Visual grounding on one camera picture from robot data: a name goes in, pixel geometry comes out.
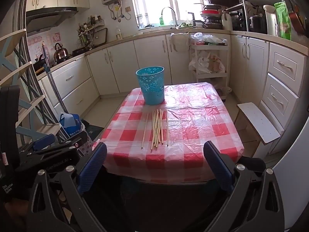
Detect white refrigerator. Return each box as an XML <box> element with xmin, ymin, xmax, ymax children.
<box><xmin>273</xmin><ymin>111</ymin><xmax>309</xmax><ymax>230</ymax></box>

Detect red checked plastic tablecloth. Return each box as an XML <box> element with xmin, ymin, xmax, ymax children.
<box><xmin>98</xmin><ymin>82</ymin><xmax>244</xmax><ymax>184</ymax></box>

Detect chrome sink faucet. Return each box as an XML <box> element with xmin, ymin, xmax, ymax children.
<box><xmin>161</xmin><ymin>7</ymin><xmax>178</xmax><ymax>28</ymax></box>

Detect person's legs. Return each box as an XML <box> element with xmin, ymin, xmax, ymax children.
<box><xmin>80</xmin><ymin>157</ymin><xmax>266</xmax><ymax>232</ymax></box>

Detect clear plastic bags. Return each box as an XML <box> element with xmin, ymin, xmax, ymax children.
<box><xmin>190</xmin><ymin>32</ymin><xmax>227</xmax><ymax>46</ymax></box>

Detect floral patterned bag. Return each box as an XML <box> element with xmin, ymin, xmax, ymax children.
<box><xmin>77</xmin><ymin>123</ymin><xmax>94</xmax><ymax>155</ymax></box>

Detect printed beige plastic bag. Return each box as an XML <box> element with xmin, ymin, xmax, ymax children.
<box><xmin>209</xmin><ymin>54</ymin><xmax>225</xmax><ymax>73</ymax></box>

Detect steel kettle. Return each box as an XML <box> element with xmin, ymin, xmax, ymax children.
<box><xmin>53</xmin><ymin>43</ymin><xmax>70</xmax><ymax>62</ymax></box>

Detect white wooden stool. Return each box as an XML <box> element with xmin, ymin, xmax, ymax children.
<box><xmin>234</xmin><ymin>102</ymin><xmax>281</xmax><ymax>145</ymax></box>

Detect black cooking pot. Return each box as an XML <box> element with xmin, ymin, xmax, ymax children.
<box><xmin>249</xmin><ymin>16</ymin><xmax>267</xmax><ymax>34</ymax></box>

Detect black range hood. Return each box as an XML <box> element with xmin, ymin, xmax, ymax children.
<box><xmin>25</xmin><ymin>7</ymin><xmax>79</xmax><ymax>33</ymax></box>

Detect black toaster oven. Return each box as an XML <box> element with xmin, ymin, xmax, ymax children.
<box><xmin>226</xmin><ymin>8</ymin><xmax>247</xmax><ymax>31</ymax></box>

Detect white plastic bag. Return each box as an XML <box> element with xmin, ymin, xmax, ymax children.
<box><xmin>189</xmin><ymin>51</ymin><xmax>210</xmax><ymax>74</ymax></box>

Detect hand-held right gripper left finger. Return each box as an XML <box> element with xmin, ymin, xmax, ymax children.
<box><xmin>26</xmin><ymin>142</ymin><xmax>121</xmax><ymax>232</ymax></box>

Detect copper frying pan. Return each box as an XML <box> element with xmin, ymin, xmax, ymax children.
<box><xmin>288</xmin><ymin>10</ymin><xmax>305</xmax><ymax>35</ymax></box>

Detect green packet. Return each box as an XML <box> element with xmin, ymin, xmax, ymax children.
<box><xmin>274</xmin><ymin>1</ymin><xmax>292</xmax><ymax>40</ymax></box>

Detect wall utensil rack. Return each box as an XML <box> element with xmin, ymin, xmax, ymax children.
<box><xmin>77</xmin><ymin>20</ymin><xmax>105</xmax><ymax>46</ymax></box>

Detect white thermos jug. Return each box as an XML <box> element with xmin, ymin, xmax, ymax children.
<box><xmin>263</xmin><ymin>5</ymin><xmax>279</xmax><ymax>37</ymax></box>

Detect dark floor mat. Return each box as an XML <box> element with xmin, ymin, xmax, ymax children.
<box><xmin>83</xmin><ymin>124</ymin><xmax>104</xmax><ymax>138</ymax></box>

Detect pink wall stickers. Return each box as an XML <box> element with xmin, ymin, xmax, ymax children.
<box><xmin>28</xmin><ymin>31</ymin><xmax>61</xmax><ymax>58</ymax></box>

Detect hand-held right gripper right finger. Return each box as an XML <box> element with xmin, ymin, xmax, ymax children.
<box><xmin>179</xmin><ymin>141</ymin><xmax>285</xmax><ymax>232</ymax></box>

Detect black wok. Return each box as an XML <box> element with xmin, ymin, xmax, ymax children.
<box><xmin>32</xmin><ymin>54</ymin><xmax>46</xmax><ymax>70</ymax></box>

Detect pile of wooden chopsticks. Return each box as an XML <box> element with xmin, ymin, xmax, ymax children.
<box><xmin>141</xmin><ymin>109</ymin><xmax>169</xmax><ymax>151</ymax></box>

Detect white plastic jug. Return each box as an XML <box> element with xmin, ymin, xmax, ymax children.
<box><xmin>222</xmin><ymin>11</ymin><xmax>233</xmax><ymax>31</ymax></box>

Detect white hanging bin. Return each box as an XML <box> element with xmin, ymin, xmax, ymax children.
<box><xmin>171</xmin><ymin>32</ymin><xmax>190</xmax><ymax>52</ymax></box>

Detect grey metal tube frame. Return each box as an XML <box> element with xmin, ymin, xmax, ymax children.
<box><xmin>14</xmin><ymin>0</ymin><xmax>70</xmax><ymax>141</ymax></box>

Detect blue grey mop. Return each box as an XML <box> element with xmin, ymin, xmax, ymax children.
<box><xmin>42</xmin><ymin>42</ymin><xmax>70</xmax><ymax>119</ymax></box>

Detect blue perforated plastic basket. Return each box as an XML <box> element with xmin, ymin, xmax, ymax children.
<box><xmin>136</xmin><ymin>66</ymin><xmax>165</xmax><ymax>105</ymax></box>

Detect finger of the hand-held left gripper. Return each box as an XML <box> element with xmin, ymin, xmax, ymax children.
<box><xmin>18</xmin><ymin>134</ymin><xmax>56</xmax><ymax>154</ymax></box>
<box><xmin>36</xmin><ymin>130</ymin><xmax>88</xmax><ymax>157</ymax></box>

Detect blue white bag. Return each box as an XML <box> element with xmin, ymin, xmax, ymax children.
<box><xmin>59</xmin><ymin>113</ymin><xmax>84</xmax><ymax>142</ymax></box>

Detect blue beige folding shelf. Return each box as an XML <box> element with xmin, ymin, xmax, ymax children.
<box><xmin>0</xmin><ymin>29</ymin><xmax>62</xmax><ymax>148</ymax></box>

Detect white drawer cabinet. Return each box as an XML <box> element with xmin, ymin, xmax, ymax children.
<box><xmin>261</xmin><ymin>42</ymin><xmax>309</xmax><ymax>150</ymax></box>
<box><xmin>40</xmin><ymin>55</ymin><xmax>99</xmax><ymax>116</ymax></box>

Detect white door cabinet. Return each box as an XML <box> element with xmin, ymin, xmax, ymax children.
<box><xmin>86</xmin><ymin>34</ymin><xmax>194</xmax><ymax>99</ymax></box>
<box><xmin>230</xmin><ymin>35</ymin><xmax>269</xmax><ymax>104</ymax></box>

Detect bright window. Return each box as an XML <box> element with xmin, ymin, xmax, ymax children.
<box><xmin>128</xmin><ymin>0</ymin><xmax>208</xmax><ymax>28</ymax></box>

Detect white storage cart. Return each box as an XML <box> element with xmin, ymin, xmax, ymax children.
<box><xmin>189</xmin><ymin>32</ymin><xmax>230</xmax><ymax>99</ymax></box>

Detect black framed tray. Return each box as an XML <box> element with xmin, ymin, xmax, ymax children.
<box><xmin>95</xmin><ymin>28</ymin><xmax>108</xmax><ymax>46</ymax></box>

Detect stack of cookware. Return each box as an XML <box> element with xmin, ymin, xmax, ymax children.
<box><xmin>193</xmin><ymin>3</ymin><xmax>224</xmax><ymax>30</ymax></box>

